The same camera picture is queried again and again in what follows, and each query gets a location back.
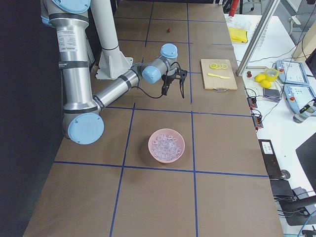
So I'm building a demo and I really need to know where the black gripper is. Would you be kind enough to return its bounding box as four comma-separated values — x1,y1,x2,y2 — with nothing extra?
161,69,188,99

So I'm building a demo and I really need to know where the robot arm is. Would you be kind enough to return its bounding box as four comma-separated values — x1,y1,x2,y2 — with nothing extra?
40,0,187,145

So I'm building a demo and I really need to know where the pile of clear ice cubes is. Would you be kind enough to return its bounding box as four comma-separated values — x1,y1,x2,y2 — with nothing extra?
150,134,183,162

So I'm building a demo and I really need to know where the wooden knife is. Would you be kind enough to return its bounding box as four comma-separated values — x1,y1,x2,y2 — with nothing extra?
207,73,230,79

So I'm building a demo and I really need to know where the wooden cutting board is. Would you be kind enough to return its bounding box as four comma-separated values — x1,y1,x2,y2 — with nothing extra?
200,59,237,91

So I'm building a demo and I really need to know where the pink bowl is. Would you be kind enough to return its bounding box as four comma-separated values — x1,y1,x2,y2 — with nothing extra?
148,128,185,163

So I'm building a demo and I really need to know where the yellow cloth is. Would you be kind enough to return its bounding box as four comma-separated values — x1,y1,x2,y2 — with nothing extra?
228,27,248,43

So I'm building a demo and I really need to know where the yellow lemon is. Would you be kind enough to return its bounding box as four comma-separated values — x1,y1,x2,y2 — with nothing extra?
260,79,272,89
255,74,266,82

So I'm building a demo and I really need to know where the yellow tape roll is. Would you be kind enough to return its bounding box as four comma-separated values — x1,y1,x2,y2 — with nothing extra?
264,68,279,82

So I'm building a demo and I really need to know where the black notebook stack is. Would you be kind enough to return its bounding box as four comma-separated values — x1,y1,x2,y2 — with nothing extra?
263,88,281,102

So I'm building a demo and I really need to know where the teach pendant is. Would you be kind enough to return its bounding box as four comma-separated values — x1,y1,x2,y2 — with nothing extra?
283,84,316,113
276,60,309,85

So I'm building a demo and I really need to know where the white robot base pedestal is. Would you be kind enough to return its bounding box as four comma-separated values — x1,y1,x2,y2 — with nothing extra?
90,0,133,80

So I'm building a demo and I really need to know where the aluminium frame post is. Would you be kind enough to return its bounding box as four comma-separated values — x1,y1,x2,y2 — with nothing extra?
236,0,280,76

